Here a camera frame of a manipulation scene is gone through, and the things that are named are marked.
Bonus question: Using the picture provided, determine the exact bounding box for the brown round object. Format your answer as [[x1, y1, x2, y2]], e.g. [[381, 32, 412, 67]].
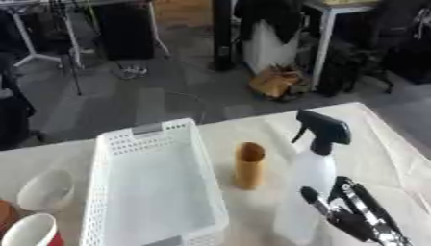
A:
[[0, 200, 22, 238]]

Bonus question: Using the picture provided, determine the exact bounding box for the white desk with legs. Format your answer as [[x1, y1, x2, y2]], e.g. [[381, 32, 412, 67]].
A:
[[0, 0, 172, 70]]

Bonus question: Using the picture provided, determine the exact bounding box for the black hanging garment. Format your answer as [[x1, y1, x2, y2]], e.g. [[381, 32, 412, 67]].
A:
[[232, 0, 309, 45]]

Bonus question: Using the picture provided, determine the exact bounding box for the brown bag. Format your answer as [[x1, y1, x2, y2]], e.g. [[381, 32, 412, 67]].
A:
[[247, 63, 310, 102]]

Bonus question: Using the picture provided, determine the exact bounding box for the white bowl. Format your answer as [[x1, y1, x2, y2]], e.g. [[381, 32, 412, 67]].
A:
[[14, 168, 78, 213]]

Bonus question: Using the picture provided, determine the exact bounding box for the black pillar stand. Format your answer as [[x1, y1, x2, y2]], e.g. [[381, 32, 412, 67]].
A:
[[207, 0, 238, 72]]

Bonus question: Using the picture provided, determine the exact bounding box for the tan cardboard tube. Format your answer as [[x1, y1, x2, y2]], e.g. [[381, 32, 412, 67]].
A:
[[234, 141, 266, 190]]

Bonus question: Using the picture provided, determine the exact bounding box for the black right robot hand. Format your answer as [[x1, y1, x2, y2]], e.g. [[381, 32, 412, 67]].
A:
[[299, 175, 415, 246]]

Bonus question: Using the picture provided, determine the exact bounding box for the white table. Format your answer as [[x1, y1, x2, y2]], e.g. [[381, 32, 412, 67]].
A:
[[301, 0, 384, 91]]

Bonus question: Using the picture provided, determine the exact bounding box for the white cabinet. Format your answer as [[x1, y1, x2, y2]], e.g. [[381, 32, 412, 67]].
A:
[[241, 19, 302, 75]]

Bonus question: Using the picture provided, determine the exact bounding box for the red cup white inside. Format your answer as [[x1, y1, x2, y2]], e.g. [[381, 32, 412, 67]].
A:
[[0, 212, 66, 246]]

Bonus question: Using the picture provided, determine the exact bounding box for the black backpack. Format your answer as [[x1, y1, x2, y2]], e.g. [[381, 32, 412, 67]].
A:
[[315, 44, 372, 98]]

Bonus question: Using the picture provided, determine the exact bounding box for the white spray bottle black trigger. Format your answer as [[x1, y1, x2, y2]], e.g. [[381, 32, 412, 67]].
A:
[[272, 110, 354, 246]]

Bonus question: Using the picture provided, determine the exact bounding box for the black tripod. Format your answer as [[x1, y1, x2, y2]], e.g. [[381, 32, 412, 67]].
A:
[[47, 0, 87, 96]]

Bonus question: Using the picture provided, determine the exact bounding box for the white perforated plastic basket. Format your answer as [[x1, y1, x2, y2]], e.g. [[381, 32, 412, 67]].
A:
[[79, 117, 231, 246]]

